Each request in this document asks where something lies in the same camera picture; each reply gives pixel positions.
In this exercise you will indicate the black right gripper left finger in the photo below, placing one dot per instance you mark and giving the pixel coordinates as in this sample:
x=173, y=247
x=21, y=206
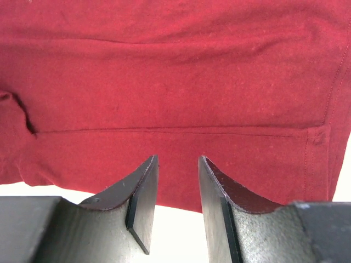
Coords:
x=116, y=221

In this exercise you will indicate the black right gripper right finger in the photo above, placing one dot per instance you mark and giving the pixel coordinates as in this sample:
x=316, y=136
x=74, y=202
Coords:
x=242, y=226

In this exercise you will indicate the dark red t shirt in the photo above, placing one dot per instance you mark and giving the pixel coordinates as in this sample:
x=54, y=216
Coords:
x=91, y=89

